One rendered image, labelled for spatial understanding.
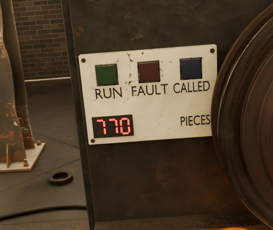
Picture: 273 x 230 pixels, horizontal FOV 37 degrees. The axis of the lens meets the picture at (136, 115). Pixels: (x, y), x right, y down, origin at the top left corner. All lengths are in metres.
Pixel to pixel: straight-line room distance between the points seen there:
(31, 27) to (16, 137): 3.67
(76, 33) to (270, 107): 0.38
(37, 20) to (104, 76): 6.17
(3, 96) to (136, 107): 2.70
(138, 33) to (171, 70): 0.10
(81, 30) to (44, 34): 6.13
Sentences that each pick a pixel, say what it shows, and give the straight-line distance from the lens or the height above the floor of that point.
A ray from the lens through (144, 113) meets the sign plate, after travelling 0.80.
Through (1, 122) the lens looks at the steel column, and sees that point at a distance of 3.52.
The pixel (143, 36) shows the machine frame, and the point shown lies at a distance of 0.79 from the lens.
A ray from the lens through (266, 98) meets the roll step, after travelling 0.67.
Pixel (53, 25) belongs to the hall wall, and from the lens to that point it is 6.89.
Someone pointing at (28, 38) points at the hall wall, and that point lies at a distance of 7.00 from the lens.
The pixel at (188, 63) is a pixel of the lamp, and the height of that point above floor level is 1.21.
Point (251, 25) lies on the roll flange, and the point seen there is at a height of 1.28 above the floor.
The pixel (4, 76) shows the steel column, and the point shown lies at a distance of 3.40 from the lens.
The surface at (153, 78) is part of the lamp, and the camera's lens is 0.78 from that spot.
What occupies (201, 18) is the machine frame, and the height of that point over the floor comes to 1.29.
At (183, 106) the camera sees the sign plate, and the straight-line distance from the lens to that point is 0.81.
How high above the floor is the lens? 1.35
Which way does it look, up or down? 17 degrees down
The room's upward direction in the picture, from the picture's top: 5 degrees counter-clockwise
